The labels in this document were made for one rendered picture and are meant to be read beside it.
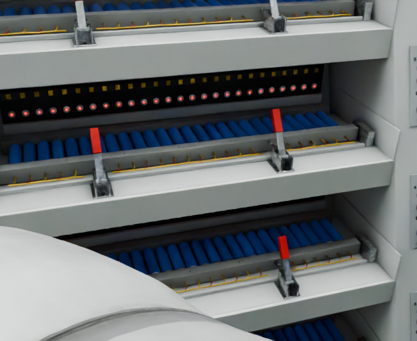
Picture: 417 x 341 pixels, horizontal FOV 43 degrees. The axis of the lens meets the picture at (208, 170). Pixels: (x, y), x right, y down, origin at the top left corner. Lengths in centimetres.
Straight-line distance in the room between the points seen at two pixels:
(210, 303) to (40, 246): 66
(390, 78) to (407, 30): 7
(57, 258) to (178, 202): 58
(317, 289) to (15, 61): 55
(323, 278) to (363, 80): 33
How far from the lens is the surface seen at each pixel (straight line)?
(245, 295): 84
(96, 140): 73
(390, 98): 86
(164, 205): 73
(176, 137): 83
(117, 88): 85
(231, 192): 75
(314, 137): 86
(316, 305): 87
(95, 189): 71
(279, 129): 79
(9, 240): 19
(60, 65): 70
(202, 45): 72
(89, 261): 16
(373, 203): 93
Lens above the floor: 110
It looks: 11 degrees down
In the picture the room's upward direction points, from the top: 5 degrees counter-clockwise
